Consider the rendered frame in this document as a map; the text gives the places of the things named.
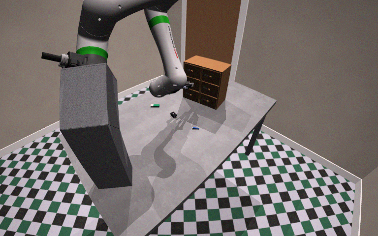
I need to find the small brown chest of drawers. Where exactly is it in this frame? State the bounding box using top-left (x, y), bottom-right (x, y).
top-left (184, 56), bottom-right (231, 110)

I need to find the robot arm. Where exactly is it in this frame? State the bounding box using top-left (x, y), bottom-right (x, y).
top-left (41, 0), bottom-right (187, 98)

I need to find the dark brown wooden drawer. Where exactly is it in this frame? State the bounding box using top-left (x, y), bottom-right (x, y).
top-left (185, 63), bottom-right (201, 79)
top-left (201, 81), bottom-right (219, 97)
top-left (187, 76), bottom-right (200, 91)
top-left (200, 93), bottom-right (217, 109)
top-left (202, 68), bottom-right (221, 85)
top-left (184, 89), bottom-right (199, 102)

